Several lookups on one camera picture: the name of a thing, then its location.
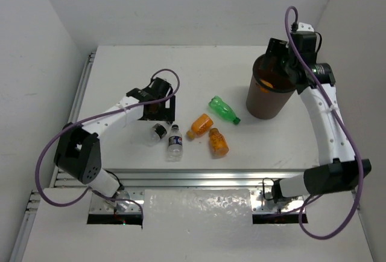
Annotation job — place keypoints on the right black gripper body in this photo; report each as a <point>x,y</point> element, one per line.
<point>279,48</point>

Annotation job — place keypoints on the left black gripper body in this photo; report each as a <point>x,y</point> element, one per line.
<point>168,108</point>

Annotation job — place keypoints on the orange bottle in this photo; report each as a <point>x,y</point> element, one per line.
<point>265,86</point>
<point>217,143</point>
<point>201,125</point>

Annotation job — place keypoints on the clear bottle black label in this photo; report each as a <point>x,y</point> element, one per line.
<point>156,133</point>

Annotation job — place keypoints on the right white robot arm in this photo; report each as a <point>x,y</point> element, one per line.
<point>338,169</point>

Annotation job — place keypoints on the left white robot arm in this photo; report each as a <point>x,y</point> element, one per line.
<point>79,149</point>

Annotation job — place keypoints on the brown plastic bin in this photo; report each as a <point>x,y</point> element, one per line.
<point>266,105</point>

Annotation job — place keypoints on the green plastic bottle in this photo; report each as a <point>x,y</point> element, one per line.
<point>223,110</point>

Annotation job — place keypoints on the clear pepsi water bottle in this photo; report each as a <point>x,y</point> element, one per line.
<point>175,144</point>

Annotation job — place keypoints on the orange bottle front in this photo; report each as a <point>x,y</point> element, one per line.
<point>217,143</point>

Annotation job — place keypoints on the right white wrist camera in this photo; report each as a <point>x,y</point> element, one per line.
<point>301,27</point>

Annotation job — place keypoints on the aluminium table frame rail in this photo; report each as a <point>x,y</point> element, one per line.
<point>260,151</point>

